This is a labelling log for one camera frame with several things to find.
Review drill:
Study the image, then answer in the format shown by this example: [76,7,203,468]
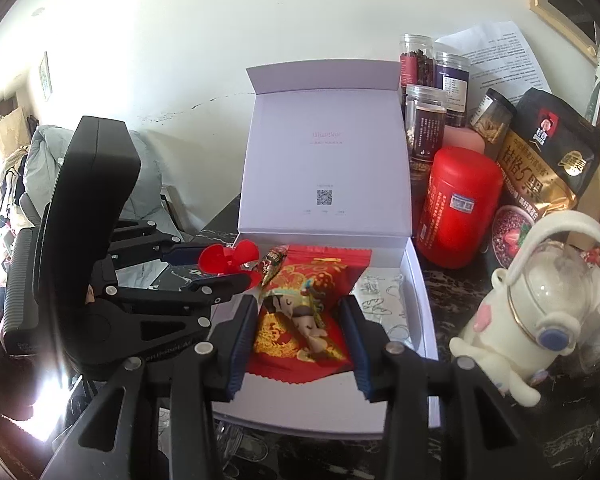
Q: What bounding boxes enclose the red cylindrical tin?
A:
[415,146,503,269]

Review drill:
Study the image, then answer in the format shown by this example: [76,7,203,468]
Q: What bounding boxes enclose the white bread-print snack pack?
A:
[352,268,414,350]

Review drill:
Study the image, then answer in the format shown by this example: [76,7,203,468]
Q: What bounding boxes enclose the brown-lid tilted jar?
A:
[468,88,517,160]

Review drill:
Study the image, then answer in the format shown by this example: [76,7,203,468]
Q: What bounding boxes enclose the red cartoon candy packet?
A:
[247,245,372,385]

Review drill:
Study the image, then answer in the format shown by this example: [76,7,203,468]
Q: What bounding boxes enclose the light blue puffer jacket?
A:
[24,116,180,236]

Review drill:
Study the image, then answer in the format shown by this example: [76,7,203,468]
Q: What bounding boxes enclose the dark spice jar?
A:
[434,50,470,128]
[400,34,436,90]
[404,84,446,172]

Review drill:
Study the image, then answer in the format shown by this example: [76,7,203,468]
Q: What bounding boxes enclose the red plastic keychain toy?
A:
[197,240,262,289]

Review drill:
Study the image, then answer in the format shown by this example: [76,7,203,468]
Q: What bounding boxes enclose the brown green crinkled snack bag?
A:
[257,245,288,287]

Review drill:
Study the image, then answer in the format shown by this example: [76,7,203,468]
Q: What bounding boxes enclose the white open gift box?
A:
[213,60,438,440]

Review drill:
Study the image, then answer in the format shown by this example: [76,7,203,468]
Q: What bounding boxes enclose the white cartoon water bottle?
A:
[449,210,600,408]

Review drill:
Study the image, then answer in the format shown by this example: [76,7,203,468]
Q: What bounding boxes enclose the black gold oats bag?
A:
[496,88,600,221]

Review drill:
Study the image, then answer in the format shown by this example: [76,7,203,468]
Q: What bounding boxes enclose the white printed paper sheet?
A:
[436,21,552,113]

